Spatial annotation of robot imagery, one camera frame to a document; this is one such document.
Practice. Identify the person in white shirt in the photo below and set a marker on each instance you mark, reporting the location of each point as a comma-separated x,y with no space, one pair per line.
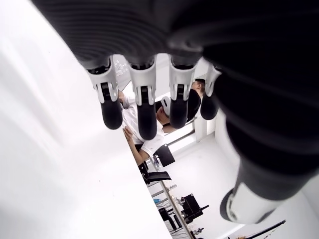
149,147

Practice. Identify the person in black t-shirt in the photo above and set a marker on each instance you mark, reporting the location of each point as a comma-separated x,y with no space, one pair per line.
196,99

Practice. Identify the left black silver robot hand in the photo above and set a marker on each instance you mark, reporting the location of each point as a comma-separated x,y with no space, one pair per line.
224,49

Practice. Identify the black tripod stand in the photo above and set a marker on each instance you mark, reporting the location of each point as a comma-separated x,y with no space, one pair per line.
272,225

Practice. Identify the white VR headset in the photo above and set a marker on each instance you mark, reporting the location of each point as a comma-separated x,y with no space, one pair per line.
165,102

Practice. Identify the aluminium bench frame rail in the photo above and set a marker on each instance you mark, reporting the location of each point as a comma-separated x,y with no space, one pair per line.
175,206

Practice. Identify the black boxy lab device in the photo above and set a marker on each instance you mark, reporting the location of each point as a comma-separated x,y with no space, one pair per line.
192,203

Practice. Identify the black boxes under bench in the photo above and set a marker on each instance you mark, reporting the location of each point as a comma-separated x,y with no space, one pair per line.
165,214

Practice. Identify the black computer monitor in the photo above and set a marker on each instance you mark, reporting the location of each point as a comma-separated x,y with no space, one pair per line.
165,155

